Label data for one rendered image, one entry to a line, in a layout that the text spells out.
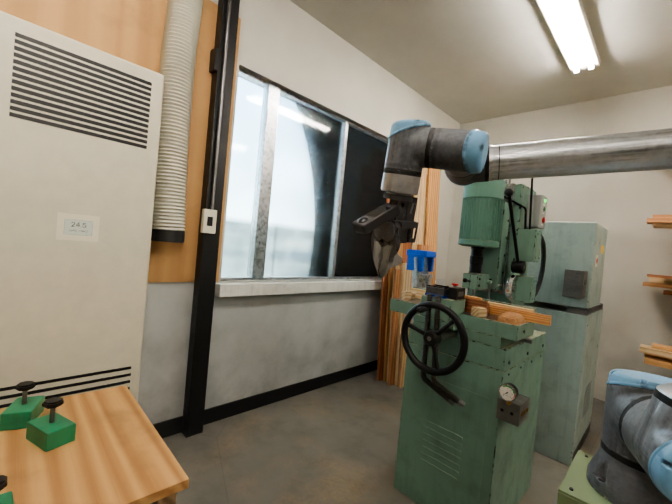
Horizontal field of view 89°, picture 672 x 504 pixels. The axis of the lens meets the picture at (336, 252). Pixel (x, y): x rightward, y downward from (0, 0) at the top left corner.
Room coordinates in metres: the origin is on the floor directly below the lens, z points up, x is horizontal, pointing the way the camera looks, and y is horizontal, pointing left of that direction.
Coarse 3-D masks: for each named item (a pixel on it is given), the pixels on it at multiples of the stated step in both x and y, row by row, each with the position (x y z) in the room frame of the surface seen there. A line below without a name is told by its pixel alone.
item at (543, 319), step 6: (492, 306) 1.52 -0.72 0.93; (498, 306) 1.51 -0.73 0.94; (492, 312) 1.52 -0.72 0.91; (498, 312) 1.50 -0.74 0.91; (504, 312) 1.49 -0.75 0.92; (516, 312) 1.45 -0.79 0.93; (522, 312) 1.44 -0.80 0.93; (528, 312) 1.42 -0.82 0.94; (528, 318) 1.42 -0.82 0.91; (534, 318) 1.40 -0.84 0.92; (540, 318) 1.39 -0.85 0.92; (546, 318) 1.37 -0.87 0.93; (546, 324) 1.37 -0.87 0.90
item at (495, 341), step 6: (414, 318) 1.62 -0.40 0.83; (414, 324) 1.62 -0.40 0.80; (420, 324) 1.60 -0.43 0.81; (456, 330) 1.47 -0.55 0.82; (468, 330) 1.43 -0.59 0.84; (468, 336) 1.43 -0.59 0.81; (474, 336) 1.42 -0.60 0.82; (480, 336) 1.40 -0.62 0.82; (486, 336) 1.38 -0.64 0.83; (492, 336) 1.37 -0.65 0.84; (480, 342) 1.40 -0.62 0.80; (486, 342) 1.38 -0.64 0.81; (492, 342) 1.36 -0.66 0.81; (498, 342) 1.35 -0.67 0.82; (504, 342) 1.37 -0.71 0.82; (510, 342) 1.42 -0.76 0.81
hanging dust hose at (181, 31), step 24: (168, 0) 1.66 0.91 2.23; (192, 0) 1.67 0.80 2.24; (168, 24) 1.65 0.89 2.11; (192, 24) 1.68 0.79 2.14; (168, 48) 1.63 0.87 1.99; (192, 48) 1.68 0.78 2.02; (168, 72) 1.62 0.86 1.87; (192, 72) 1.70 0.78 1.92; (168, 96) 1.63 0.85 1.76; (168, 120) 1.62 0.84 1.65; (168, 144) 1.63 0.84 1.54; (168, 168) 1.63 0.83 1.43; (168, 192) 1.63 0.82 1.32; (168, 216) 1.64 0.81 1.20; (168, 240) 1.64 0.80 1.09
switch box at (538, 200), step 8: (528, 200) 1.71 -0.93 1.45; (536, 200) 1.68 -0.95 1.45; (528, 208) 1.71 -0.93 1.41; (536, 208) 1.68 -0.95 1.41; (528, 216) 1.70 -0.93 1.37; (536, 216) 1.68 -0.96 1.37; (544, 216) 1.72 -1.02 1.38; (528, 224) 1.70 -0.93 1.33; (536, 224) 1.68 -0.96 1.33; (544, 224) 1.73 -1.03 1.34
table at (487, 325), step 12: (396, 300) 1.70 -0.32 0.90; (420, 300) 1.75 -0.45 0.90; (468, 312) 1.51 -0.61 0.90; (432, 324) 1.45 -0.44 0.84; (444, 324) 1.41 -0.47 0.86; (468, 324) 1.44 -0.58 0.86; (480, 324) 1.40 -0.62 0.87; (492, 324) 1.37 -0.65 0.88; (504, 324) 1.34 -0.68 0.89; (528, 324) 1.39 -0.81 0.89; (504, 336) 1.33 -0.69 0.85; (516, 336) 1.30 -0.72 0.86; (528, 336) 1.40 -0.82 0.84
